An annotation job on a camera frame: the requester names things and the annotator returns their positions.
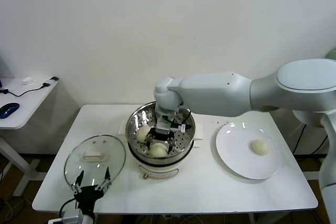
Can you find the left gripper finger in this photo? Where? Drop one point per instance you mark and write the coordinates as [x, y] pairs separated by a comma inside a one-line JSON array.
[[105, 180], [78, 183]]

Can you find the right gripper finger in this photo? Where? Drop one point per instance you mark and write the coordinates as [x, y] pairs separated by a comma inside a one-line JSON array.
[[171, 148], [149, 141]]

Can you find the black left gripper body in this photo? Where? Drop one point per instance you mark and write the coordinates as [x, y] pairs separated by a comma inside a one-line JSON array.
[[88, 196]]

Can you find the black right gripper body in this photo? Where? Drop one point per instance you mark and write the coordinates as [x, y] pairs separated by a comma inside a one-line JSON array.
[[161, 135]]

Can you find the white steamed baozi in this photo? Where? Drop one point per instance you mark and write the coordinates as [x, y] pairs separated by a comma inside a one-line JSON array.
[[259, 147], [157, 151], [143, 134]]

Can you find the round glass pot lid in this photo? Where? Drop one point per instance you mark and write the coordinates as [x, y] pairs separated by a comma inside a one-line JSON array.
[[93, 155]]

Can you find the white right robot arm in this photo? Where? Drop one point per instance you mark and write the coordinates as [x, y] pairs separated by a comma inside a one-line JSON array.
[[215, 93]]

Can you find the steel perforated steamer basket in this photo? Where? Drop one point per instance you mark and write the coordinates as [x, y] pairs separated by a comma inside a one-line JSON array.
[[183, 142]]

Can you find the white electric cooker pot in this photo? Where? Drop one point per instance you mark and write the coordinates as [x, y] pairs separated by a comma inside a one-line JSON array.
[[157, 171]]

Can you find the large white plate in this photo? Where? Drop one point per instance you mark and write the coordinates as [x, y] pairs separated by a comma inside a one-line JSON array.
[[236, 155]]

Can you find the white side desk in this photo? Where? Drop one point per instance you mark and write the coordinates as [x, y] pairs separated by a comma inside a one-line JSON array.
[[26, 106]]

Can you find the blue computer mouse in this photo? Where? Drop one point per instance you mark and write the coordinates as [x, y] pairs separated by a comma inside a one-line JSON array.
[[9, 110]]

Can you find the grey black usb adapter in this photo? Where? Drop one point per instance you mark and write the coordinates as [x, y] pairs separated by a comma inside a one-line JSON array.
[[52, 80]]

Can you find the small white crumpled object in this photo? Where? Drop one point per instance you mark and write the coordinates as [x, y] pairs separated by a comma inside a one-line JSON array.
[[27, 79]]

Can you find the pale green appliance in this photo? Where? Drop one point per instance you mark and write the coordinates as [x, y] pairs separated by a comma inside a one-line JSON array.
[[332, 53]]

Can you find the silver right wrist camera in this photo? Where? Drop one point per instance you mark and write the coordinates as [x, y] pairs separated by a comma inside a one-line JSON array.
[[164, 123]]

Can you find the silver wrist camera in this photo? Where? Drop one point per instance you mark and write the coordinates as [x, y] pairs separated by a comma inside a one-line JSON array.
[[164, 123], [69, 219]]

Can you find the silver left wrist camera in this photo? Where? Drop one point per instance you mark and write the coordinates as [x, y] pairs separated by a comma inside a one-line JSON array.
[[69, 219]]

